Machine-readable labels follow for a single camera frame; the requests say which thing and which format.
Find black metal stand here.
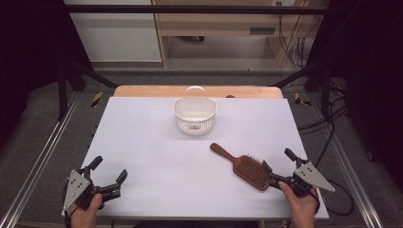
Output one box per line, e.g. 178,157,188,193
57,59,119,122
272,60,333,119

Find black floor cables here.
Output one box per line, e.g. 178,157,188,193
297,80,350,167

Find black horizontal frame bar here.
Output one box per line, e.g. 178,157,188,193
61,4,332,15

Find yellow black tape marker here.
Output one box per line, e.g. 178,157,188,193
90,91,105,108
294,92,312,107

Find brown wooden hairbrush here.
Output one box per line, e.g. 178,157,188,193
209,142,272,192

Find hanging desk cables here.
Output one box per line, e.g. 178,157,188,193
277,13,319,69

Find black curtain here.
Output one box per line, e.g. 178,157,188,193
0,0,93,150
312,0,403,184

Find light wooden desk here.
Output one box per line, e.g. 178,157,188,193
151,0,329,68

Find aluminium floor rail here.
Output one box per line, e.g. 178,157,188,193
308,93,385,228
0,94,81,228

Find person's right hand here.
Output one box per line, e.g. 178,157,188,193
278,180,319,228

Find white table cover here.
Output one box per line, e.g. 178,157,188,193
61,96,330,221

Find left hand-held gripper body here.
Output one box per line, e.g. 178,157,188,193
63,166,123,212

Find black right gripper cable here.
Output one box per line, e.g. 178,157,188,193
317,179,355,217

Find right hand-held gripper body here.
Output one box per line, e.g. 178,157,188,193
269,160,336,198

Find person's left hand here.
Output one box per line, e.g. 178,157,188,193
68,193,106,228

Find wooden table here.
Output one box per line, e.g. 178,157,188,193
113,85,284,99

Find white cabinet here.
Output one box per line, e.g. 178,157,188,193
63,0,163,63

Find white perforated plastic basket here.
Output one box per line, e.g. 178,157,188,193
173,85,218,137

